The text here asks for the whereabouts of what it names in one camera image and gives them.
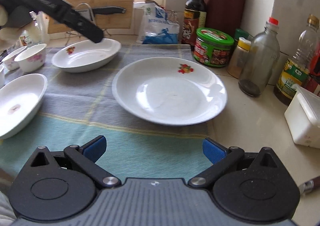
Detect white bowl pink flowers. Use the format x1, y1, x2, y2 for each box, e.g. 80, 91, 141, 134
14, 44, 47, 73
2, 46, 27, 71

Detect oval white dish fruit print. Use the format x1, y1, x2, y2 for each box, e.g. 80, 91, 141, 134
52, 38, 121, 73

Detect round white plate fruit print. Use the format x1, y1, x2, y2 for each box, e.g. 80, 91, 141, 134
112, 57, 228, 126

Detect left hand in white glove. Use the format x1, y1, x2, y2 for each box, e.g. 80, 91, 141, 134
0, 5, 34, 51

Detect grey blue checked cloth mat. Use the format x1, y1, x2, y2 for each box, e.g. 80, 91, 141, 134
1, 45, 210, 179

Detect white plastic seasoning box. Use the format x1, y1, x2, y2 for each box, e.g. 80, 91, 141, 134
284, 84, 320, 149

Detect oil bottle gold cap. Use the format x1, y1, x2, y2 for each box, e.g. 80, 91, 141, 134
273, 14, 319, 105

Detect glass bottle red cap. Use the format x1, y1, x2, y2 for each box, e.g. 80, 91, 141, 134
238, 17, 280, 97

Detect yellow cap spice jar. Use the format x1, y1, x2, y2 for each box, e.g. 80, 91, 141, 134
227, 37, 251, 79

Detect white blue plastic bag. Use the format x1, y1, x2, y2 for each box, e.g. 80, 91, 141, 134
137, 3, 180, 45

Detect green lid sauce jar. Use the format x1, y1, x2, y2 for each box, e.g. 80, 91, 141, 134
193, 27, 234, 68

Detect dark soy sauce bottle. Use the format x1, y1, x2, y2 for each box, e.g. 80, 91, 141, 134
181, 0, 207, 51

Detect metal wire board rack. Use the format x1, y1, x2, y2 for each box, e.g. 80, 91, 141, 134
67, 2, 104, 43

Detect santoku knife black handle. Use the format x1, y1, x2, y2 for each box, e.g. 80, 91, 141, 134
91, 6, 126, 15

